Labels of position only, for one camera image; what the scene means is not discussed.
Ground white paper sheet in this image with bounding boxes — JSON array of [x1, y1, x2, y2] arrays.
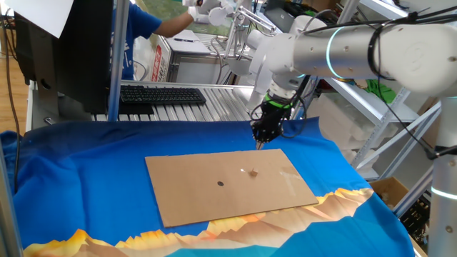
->
[[4, 0, 75, 39]]

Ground black hanging cable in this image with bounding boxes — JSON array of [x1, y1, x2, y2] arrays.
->
[[0, 14, 21, 196]]

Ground black computer monitor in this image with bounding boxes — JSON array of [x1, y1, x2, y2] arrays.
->
[[14, 0, 114, 115]]

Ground brown cardboard sheet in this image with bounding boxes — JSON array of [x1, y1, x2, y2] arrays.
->
[[144, 149, 320, 228]]

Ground brown cardboard box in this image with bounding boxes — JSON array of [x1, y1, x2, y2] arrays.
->
[[369, 176, 429, 257]]

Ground person torso blue shirt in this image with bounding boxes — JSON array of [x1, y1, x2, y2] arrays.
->
[[110, 1, 164, 81]]

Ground black storage case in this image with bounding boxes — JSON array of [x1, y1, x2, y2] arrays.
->
[[263, 0, 322, 33]]

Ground black keyboard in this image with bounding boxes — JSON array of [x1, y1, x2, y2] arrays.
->
[[119, 84, 207, 106]]

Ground bare operator forearm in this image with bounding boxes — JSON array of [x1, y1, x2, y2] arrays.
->
[[155, 12, 196, 39]]

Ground white box red print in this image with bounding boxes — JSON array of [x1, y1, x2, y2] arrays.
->
[[142, 34, 171, 84]]

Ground white gloved operator hand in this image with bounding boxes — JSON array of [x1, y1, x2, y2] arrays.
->
[[186, 5, 201, 21]]

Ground black desk mat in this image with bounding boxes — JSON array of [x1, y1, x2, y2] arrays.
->
[[117, 101, 155, 116]]

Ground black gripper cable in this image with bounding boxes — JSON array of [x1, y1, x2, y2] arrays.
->
[[249, 5, 457, 161]]

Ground green flange ring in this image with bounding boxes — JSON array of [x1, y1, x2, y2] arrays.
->
[[263, 93, 293, 110]]

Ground white metal shelf rack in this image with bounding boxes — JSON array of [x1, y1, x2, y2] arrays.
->
[[303, 0, 457, 218]]

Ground black plastic crate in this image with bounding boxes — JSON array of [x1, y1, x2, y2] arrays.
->
[[399, 196, 431, 243]]

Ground green cloth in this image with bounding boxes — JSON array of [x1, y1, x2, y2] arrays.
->
[[366, 79, 398, 104]]

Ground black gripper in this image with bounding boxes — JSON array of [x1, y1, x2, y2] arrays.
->
[[251, 101, 291, 151]]

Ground aluminium frame post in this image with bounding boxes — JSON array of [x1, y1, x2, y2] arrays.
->
[[0, 142, 24, 257], [106, 0, 130, 122]]

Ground white haptic control device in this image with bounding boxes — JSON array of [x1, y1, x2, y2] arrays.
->
[[181, 0, 286, 108]]

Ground grey metal cabinet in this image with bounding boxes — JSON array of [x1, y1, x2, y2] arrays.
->
[[166, 30, 236, 86]]

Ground blue mountain print cloth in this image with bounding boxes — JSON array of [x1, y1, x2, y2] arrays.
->
[[0, 117, 417, 257]]

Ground white foam blocks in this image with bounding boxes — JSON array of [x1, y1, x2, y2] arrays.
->
[[306, 92, 399, 168]]

